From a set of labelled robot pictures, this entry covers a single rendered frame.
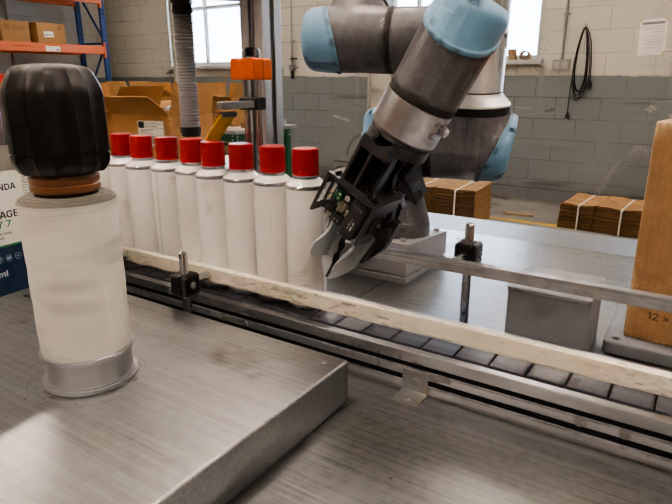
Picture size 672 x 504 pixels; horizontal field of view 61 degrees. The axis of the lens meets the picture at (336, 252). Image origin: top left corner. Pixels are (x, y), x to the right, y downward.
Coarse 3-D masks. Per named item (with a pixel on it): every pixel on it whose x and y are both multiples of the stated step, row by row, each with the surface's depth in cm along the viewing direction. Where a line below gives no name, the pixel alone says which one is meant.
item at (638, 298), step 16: (384, 256) 72; (400, 256) 71; (416, 256) 70; (432, 256) 69; (464, 272) 67; (480, 272) 65; (496, 272) 64; (512, 272) 63; (528, 272) 63; (544, 288) 62; (560, 288) 61; (576, 288) 60; (592, 288) 59; (608, 288) 58; (624, 288) 58; (640, 304) 57; (656, 304) 56
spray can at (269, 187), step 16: (272, 144) 74; (272, 160) 72; (272, 176) 73; (288, 176) 74; (256, 192) 73; (272, 192) 72; (256, 208) 74; (272, 208) 73; (256, 224) 75; (272, 224) 74; (256, 240) 76; (272, 240) 74; (256, 256) 77; (272, 256) 75; (272, 272) 76
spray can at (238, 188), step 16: (240, 144) 74; (240, 160) 75; (224, 176) 76; (240, 176) 75; (256, 176) 76; (224, 192) 76; (240, 192) 75; (224, 208) 78; (240, 208) 76; (240, 224) 76; (240, 240) 77; (240, 256) 78; (256, 272) 79
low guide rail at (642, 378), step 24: (144, 264) 87; (168, 264) 84; (192, 264) 81; (240, 288) 77; (264, 288) 75; (288, 288) 72; (336, 312) 69; (360, 312) 67; (384, 312) 65; (408, 312) 64; (432, 336) 62; (456, 336) 61; (480, 336) 59; (504, 336) 58; (528, 360) 57; (552, 360) 56; (576, 360) 54; (600, 360) 53; (624, 384) 53; (648, 384) 51
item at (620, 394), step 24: (216, 288) 82; (288, 312) 73; (312, 312) 73; (384, 336) 66; (408, 336) 66; (480, 360) 61; (504, 360) 61; (552, 384) 56; (576, 384) 56; (600, 384) 56; (648, 408) 52
